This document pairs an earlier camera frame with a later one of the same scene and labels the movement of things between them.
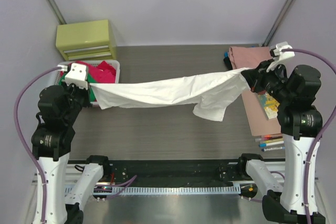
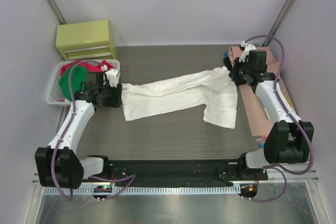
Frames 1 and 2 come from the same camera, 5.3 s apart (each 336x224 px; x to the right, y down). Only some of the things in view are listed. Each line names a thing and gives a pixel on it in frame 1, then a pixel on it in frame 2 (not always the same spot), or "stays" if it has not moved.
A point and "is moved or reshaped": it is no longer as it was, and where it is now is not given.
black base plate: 172,172 stays
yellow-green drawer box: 90,40 stays
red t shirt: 102,72 stays
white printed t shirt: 216,91 is moved or reshaped
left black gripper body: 84,95 to 116,95
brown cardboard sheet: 259,123 stays
